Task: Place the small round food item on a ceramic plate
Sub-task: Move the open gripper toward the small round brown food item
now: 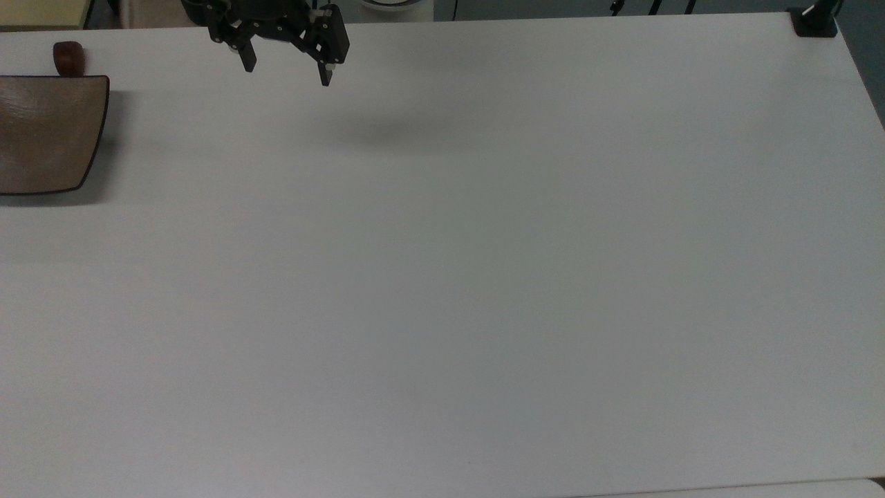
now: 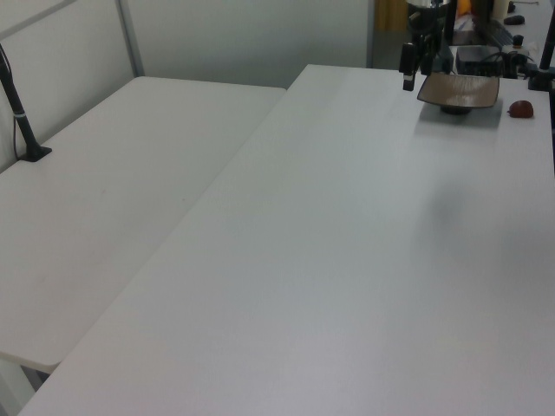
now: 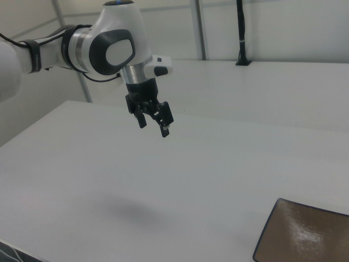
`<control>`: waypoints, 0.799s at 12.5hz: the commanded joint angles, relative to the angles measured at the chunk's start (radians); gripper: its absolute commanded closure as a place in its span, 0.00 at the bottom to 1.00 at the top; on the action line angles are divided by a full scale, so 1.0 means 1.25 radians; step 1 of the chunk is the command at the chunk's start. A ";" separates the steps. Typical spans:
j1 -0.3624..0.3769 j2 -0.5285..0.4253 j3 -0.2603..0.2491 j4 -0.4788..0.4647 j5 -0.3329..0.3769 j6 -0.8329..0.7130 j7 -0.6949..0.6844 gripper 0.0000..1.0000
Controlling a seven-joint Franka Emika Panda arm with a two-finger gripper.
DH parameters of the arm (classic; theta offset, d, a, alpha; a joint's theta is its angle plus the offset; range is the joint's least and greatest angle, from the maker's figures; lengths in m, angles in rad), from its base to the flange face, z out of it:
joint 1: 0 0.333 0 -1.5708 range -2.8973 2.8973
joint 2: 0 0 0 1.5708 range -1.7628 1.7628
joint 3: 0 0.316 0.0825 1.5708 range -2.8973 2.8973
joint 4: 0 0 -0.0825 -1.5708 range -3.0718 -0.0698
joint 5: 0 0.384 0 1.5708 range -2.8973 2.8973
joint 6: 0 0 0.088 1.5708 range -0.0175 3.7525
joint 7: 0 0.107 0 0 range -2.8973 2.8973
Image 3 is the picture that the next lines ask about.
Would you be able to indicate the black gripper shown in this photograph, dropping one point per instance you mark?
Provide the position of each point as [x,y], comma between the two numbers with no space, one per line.
[143,91]

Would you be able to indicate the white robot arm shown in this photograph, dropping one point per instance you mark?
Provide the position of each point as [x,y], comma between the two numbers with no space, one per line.
[122,21]

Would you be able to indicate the square brown ceramic plate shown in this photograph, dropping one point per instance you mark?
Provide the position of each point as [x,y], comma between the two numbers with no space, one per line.
[300,232]

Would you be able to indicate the white side table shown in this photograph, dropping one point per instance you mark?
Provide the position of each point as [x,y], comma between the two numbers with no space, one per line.
[245,92]

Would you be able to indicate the black pole stand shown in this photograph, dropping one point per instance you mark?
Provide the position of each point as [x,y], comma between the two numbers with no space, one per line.
[241,27]

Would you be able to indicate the dark patterned surface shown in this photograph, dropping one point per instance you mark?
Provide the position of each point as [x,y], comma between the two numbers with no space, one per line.
[11,255]

